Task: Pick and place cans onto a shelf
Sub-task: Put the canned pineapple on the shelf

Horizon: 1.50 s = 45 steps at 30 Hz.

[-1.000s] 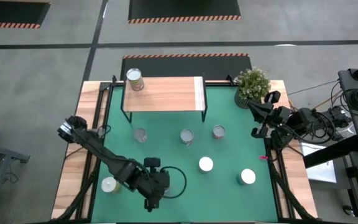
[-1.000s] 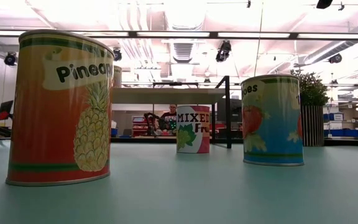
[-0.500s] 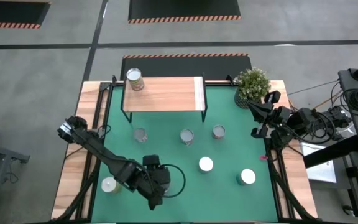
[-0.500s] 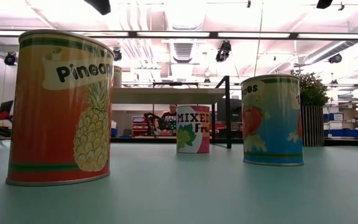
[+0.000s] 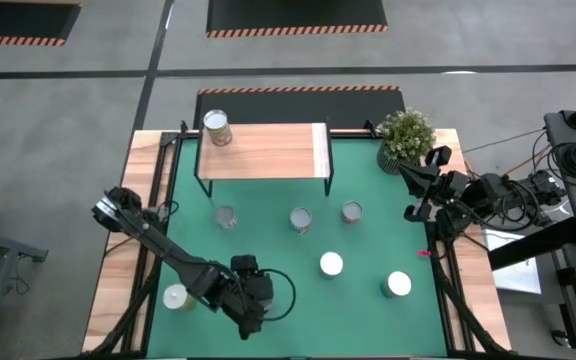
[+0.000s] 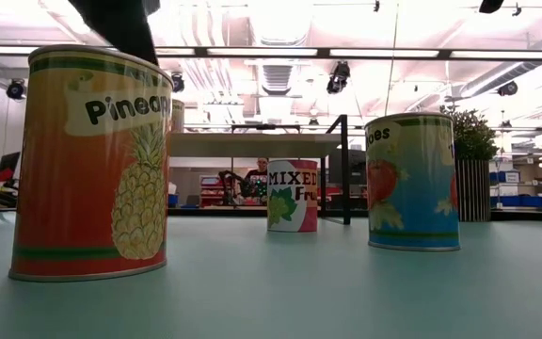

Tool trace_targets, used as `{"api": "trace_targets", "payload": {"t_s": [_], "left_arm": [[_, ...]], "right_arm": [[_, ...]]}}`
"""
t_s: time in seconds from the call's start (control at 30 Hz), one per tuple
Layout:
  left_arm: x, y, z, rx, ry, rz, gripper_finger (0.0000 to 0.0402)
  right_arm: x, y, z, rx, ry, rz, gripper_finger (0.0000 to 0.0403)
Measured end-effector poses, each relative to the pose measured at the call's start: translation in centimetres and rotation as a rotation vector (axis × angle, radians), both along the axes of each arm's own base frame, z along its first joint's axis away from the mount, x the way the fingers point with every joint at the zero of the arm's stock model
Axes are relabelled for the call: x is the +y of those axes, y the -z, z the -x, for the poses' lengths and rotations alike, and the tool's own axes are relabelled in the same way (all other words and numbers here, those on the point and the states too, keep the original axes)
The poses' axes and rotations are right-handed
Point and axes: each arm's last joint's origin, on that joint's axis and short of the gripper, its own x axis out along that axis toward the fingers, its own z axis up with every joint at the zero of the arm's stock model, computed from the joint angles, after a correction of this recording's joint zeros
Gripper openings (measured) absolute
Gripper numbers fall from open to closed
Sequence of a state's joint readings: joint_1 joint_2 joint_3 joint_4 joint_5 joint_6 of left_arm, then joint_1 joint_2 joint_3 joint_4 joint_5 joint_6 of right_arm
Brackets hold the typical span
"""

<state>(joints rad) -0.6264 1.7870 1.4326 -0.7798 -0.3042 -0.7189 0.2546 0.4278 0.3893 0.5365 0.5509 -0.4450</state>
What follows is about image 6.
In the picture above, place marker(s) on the black ceiling spotlight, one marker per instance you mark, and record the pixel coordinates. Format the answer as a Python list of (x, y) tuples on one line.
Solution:
[(177, 83), (338, 77), (507, 88), (16, 89)]

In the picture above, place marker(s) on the black aluminium table frame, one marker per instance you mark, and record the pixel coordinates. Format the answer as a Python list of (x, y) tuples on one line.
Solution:
[(233, 212)]

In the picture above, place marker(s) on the mixed fruit label tin can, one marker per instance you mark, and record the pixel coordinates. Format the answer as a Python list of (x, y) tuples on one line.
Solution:
[(292, 198)]

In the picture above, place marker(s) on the background black robot arm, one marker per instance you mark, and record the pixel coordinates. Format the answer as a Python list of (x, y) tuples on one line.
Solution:
[(233, 181)]

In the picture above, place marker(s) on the blue storage bins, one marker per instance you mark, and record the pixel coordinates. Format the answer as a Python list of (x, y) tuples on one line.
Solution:
[(511, 200)]

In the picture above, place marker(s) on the green table mat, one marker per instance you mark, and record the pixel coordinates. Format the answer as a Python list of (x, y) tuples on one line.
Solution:
[(271, 292)]

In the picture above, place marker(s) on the overhead light bar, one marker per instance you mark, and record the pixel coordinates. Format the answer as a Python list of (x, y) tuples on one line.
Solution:
[(323, 53)]

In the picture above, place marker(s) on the red storage bins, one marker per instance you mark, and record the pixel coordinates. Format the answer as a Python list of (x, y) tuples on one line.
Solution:
[(212, 190)]

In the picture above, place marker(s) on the potted plant striped pot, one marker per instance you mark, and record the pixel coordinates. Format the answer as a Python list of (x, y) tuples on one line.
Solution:
[(473, 188)]

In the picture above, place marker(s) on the pineapple label tin can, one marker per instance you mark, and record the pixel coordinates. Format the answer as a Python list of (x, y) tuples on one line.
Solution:
[(73, 188)]

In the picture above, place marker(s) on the peaches label tin can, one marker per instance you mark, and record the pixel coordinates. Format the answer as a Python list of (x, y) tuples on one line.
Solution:
[(178, 117)]

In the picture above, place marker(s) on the tomatoes label tin can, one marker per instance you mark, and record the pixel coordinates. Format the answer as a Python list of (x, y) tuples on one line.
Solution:
[(412, 198)]

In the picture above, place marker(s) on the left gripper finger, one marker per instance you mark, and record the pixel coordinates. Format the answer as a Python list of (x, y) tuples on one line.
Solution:
[(120, 23)]

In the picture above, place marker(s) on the background black monitor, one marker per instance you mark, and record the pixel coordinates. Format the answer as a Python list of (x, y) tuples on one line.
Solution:
[(10, 162), (358, 167)]

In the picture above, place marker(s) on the person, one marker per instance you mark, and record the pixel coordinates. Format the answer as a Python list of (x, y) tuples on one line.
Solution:
[(258, 179)]

